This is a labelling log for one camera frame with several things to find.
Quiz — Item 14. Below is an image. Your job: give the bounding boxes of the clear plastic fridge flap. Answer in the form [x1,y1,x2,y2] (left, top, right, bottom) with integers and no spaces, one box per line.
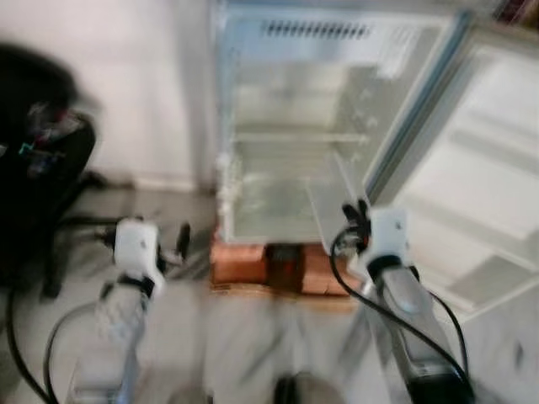
[305,151,370,253]

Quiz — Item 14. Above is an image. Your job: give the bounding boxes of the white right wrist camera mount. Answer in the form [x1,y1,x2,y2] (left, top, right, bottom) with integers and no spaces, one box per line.
[366,207,415,275]

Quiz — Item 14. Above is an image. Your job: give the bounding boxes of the white open fridge cabinet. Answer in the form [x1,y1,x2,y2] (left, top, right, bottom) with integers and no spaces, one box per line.
[211,0,472,247]

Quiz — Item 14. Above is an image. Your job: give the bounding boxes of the grey robot right leg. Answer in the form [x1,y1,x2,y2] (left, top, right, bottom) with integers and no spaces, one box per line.
[274,373,346,404]

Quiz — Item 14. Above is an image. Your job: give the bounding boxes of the brown wooden block stack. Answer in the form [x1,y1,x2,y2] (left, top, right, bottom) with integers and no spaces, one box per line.
[208,234,367,297]

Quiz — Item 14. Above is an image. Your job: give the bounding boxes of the glass fridge shelf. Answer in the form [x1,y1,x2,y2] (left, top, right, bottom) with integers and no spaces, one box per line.
[232,128,371,144]

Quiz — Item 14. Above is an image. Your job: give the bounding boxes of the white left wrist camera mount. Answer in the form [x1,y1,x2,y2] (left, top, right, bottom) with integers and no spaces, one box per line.
[112,216,167,297]

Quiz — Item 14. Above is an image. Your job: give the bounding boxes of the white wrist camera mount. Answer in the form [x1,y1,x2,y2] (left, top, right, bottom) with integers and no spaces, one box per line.
[112,216,167,297]
[366,207,415,275]

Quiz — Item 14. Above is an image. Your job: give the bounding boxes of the white fridge door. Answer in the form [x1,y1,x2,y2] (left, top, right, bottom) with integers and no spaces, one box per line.
[371,25,539,325]

